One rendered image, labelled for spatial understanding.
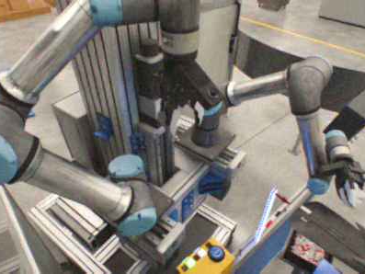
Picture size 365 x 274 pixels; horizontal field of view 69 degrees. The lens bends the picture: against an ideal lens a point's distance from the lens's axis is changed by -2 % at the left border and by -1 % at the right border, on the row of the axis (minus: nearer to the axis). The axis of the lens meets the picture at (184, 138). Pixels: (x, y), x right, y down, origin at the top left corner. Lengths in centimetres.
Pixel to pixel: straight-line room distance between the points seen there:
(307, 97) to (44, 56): 77
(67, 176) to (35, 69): 24
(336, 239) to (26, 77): 89
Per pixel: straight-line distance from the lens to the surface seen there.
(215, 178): 132
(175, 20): 51
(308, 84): 98
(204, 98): 52
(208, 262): 91
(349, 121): 138
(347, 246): 91
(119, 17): 49
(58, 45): 64
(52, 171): 67
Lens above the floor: 190
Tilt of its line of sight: 41 degrees down
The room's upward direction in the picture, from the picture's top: straight up
